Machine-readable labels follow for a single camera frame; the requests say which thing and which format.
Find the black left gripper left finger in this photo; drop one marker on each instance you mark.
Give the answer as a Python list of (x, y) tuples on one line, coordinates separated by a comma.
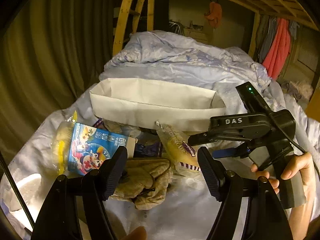
[(110, 173)]

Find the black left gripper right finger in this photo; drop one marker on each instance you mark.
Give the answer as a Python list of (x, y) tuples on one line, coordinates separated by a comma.
[(213, 172)]

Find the dark blue snack packet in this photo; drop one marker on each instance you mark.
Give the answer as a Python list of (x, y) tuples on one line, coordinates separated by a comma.
[(148, 151)]

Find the yellow item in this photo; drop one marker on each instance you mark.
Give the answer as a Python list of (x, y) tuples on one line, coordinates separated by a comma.
[(61, 143)]

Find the right hand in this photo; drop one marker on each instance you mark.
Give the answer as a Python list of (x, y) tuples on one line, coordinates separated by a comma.
[(303, 164)]

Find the left hand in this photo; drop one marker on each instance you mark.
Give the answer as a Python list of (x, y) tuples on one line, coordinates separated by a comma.
[(138, 234)]

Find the blue cartoon bandage box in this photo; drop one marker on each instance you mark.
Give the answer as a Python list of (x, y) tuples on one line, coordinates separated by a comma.
[(91, 146)]

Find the beige checked cloth pouch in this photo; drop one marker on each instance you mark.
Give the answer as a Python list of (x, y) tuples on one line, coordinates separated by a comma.
[(144, 182)]

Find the yellow snack clear wrapper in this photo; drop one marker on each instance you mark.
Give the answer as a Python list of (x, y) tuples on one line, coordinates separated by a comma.
[(181, 154)]

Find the white fluffy item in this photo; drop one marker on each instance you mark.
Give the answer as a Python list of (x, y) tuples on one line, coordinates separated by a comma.
[(300, 90)]

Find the white fabric storage bin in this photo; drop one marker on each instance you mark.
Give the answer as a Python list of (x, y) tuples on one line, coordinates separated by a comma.
[(142, 103)]

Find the pink hanging garment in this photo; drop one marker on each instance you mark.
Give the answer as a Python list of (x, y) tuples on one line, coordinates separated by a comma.
[(277, 54)]

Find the orange hanging cloth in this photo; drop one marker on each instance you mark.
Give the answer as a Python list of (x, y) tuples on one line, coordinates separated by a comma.
[(214, 15)]

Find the wooden bunk bed frame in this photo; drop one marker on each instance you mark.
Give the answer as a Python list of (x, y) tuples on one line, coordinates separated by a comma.
[(238, 27)]

